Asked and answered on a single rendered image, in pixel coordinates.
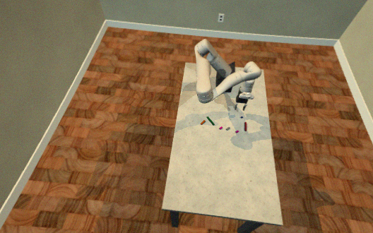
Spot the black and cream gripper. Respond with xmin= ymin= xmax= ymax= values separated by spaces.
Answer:
xmin=235 ymin=84 xmax=254 ymax=111

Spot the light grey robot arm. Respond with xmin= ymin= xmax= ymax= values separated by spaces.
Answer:
xmin=194 ymin=39 xmax=262 ymax=103

